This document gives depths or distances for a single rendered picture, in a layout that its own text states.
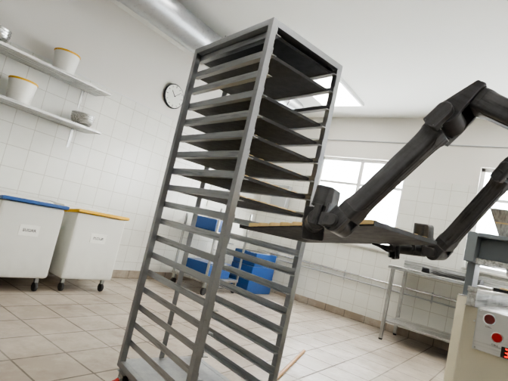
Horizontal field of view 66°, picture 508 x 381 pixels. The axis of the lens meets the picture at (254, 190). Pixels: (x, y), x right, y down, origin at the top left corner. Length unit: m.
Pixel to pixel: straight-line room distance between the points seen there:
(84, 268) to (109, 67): 2.20
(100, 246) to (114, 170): 1.10
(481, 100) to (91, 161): 4.09
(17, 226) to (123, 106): 1.90
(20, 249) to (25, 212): 0.30
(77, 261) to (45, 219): 0.52
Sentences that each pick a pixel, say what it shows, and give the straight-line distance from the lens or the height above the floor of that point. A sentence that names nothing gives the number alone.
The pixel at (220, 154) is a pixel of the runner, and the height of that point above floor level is 1.23.
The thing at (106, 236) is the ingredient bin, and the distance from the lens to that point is 4.07.
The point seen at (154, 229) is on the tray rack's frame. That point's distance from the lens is 2.08.
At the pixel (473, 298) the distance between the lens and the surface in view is 1.63.
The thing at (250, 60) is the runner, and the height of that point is 1.67.
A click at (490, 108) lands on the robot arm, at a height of 1.32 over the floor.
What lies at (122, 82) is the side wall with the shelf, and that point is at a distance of 4.87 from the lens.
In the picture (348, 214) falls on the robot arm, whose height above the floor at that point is 1.03.
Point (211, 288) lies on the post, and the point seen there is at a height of 0.67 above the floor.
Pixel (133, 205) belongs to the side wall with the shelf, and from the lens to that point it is 5.00.
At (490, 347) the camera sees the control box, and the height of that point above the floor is 0.72.
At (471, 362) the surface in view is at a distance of 1.68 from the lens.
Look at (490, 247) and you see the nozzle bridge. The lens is 2.45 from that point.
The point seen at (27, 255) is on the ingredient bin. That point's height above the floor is 0.31.
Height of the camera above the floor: 0.94
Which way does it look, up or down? 6 degrees up
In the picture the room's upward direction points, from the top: 13 degrees clockwise
